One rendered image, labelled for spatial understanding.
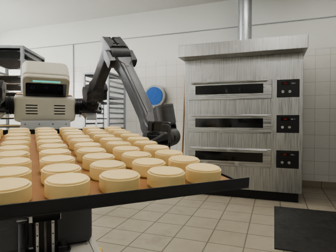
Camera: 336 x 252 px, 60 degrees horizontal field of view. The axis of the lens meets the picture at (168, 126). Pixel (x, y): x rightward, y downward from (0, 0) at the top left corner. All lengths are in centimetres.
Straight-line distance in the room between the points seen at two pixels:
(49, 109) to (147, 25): 428
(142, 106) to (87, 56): 520
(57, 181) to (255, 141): 364
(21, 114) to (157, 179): 121
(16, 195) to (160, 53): 513
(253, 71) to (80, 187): 369
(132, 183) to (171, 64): 497
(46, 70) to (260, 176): 308
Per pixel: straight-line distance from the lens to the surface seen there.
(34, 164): 53
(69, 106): 153
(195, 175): 40
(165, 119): 85
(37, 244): 187
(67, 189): 34
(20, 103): 152
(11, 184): 35
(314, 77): 498
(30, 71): 149
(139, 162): 43
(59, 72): 150
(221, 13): 528
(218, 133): 396
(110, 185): 35
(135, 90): 101
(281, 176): 396
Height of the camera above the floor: 104
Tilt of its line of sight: 1 degrees down
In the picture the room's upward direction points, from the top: straight up
